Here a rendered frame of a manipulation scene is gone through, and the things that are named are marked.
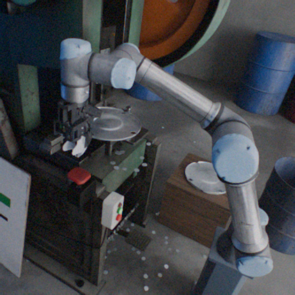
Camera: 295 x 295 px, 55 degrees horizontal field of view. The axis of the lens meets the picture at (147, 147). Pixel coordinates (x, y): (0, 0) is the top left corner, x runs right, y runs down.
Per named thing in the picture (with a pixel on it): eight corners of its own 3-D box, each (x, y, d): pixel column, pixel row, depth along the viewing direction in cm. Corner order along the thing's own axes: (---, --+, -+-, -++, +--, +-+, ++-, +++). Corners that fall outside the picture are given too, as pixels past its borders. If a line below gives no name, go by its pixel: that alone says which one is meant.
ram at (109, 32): (119, 95, 124) (126, 23, 108) (99, 106, 112) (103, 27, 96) (87, 83, 129) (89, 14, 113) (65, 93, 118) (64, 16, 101)
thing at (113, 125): (60, 124, 117) (60, 123, 117) (100, 102, 140) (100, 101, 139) (118, 149, 108) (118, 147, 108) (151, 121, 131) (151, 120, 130)
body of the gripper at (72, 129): (53, 136, 83) (51, 98, 76) (72, 125, 89) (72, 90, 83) (74, 146, 80) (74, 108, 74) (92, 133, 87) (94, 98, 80)
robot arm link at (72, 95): (73, 75, 81) (96, 84, 78) (73, 90, 83) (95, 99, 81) (54, 82, 75) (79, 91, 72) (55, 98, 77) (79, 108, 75)
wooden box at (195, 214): (229, 212, 200) (246, 174, 181) (215, 251, 170) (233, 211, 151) (178, 189, 212) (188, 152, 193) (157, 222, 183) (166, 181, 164)
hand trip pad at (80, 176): (91, 189, 102) (92, 173, 98) (81, 199, 97) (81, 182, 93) (76, 181, 104) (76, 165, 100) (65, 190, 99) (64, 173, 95)
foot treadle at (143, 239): (151, 244, 155) (152, 237, 152) (142, 257, 147) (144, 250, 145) (67, 199, 173) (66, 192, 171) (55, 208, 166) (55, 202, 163)
